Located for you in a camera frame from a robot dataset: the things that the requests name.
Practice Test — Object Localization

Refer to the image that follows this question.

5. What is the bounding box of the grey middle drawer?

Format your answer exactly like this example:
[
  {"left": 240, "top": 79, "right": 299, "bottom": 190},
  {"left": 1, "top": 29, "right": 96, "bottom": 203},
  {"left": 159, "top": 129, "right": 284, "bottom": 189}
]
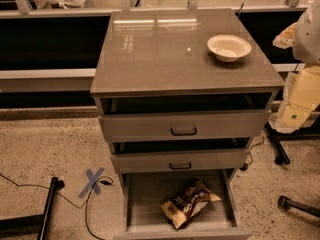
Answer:
[{"left": 111, "top": 149, "right": 249, "bottom": 174}]

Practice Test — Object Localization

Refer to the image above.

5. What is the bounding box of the black caster leg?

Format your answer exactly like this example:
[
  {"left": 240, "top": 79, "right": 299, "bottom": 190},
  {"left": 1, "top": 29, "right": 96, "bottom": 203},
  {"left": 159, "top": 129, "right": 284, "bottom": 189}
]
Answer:
[{"left": 278, "top": 195, "right": 320, "bottom": 218}]

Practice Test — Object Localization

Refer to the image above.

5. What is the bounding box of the thin cable behind cabinet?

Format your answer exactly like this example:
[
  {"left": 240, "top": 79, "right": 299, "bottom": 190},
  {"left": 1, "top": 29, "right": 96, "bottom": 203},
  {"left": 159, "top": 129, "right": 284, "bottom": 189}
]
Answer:
[{"left": 239, "top": 132, "right": 266, "bottom": 172}]

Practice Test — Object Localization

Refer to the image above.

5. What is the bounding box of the grey drawer cabinet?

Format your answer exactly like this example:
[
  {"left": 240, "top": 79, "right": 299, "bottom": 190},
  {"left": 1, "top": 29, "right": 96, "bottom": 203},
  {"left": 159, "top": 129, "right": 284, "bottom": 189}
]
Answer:
[{"left": 89, "top": 8, "right": 285, "bottom": 172}]

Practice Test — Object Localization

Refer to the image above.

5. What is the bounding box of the brown chip bag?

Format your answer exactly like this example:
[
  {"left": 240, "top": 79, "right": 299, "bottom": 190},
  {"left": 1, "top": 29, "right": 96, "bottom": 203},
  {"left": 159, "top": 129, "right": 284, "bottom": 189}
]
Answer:
[{"left": 161, "top": 180, "right": 221, "bottom": 229}]

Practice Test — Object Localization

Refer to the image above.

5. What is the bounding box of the black stand leg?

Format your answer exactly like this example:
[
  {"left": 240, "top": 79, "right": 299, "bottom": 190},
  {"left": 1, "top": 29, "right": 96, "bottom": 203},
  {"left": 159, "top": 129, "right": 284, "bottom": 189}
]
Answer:
[
  {"left": 0, "top": 177, "right": 65, "bottom": 240},
  {"left": 265, "top": 123, "right": 290, "bottom": 165}
]

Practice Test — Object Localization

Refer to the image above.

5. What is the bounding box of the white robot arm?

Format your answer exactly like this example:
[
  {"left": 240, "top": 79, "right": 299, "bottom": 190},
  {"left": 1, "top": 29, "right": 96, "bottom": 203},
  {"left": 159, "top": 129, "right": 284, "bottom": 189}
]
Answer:
[{"left": 269, "top": 0, "right": 320, "bottom": 133}]

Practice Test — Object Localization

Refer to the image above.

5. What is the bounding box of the black floor cable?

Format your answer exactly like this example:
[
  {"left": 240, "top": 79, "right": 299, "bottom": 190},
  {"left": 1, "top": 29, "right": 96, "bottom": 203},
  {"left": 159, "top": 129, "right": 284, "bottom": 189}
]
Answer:
[{"left": 0, "top": 172, "right": 115, "bottom": 240}]

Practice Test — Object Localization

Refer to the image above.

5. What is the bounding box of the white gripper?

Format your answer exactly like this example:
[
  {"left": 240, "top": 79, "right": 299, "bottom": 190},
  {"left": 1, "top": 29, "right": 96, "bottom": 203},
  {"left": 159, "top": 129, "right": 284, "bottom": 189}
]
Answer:
[{"left": 268, "top": 23, "right": 320, "bottom": 134}]

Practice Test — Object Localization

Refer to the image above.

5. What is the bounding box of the grey bottom drawer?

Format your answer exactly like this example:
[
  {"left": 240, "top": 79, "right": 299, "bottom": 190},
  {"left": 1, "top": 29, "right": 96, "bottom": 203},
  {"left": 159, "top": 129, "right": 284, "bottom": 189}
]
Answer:
[{"left": 113, "top": 170, "right": 251, "bottom": 240}]

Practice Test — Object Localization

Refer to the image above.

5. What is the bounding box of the white paper bowl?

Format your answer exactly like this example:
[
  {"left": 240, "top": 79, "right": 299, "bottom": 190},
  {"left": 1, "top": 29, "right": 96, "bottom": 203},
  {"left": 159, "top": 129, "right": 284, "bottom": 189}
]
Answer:
[{"left": 207, "top": 35, "right": 251, "bottom": 63}]

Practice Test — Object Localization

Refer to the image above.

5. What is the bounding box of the black stand leg left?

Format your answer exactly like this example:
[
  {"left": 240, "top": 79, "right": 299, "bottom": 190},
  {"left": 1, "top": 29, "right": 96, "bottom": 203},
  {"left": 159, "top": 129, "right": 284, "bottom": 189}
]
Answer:
[{"left": 0, "top": 177, "right": 65, "bottom": 240}]

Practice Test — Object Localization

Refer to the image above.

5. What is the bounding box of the grey drawer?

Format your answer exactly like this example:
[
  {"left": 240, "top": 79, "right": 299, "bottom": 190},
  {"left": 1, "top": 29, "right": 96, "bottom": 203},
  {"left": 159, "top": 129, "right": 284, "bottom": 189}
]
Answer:
[
  {"left": 111, "top": 149, "right": 249, "bottom": 174},
  {"left": 98, "top": 110, "right": 271, "bottom": 143},
  {"left": 113, "top": 170, "right": 251, "bottom": 240}
]

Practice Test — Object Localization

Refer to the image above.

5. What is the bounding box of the blue tape cross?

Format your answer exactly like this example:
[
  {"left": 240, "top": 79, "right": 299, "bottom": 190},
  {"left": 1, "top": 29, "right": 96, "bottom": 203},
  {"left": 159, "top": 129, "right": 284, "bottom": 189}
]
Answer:
[{"left": 78, "top": 167, "right": 104, "bottom": 198}]

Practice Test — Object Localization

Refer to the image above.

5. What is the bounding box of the black stand leg right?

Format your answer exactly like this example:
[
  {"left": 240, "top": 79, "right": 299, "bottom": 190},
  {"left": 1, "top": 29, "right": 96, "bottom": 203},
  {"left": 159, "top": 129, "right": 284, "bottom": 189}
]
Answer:
[{"left": 265, "top": 123, "right": 290, "bottom": 165}]

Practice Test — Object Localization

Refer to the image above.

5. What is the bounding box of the grey top drawer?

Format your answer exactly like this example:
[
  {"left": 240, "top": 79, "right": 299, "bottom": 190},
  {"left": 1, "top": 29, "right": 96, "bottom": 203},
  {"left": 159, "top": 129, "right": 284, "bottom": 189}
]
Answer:
[{"left": 98, "top": 110, "right": 271, "bottom": 143}]

